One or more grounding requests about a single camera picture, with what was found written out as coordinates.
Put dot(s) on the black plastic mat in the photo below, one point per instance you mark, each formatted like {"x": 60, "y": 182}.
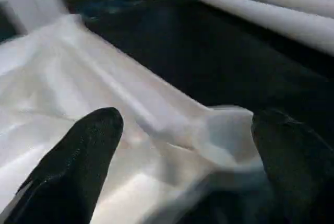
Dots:
{"x": 208, "y": 51}

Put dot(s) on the white plastic table top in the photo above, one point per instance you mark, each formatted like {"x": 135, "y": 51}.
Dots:
{"x": 78, "y": 77}

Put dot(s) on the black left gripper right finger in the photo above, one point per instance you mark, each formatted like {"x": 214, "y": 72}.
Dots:
{"x": 295, "y": 169}

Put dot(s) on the white plastic table leg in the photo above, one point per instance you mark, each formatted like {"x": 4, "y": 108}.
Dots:
{"x": 287, "y": 25}
{"x": 287, "y": 2}

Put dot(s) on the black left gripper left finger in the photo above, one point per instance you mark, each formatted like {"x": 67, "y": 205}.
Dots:
{"x": 73, "y": 169}

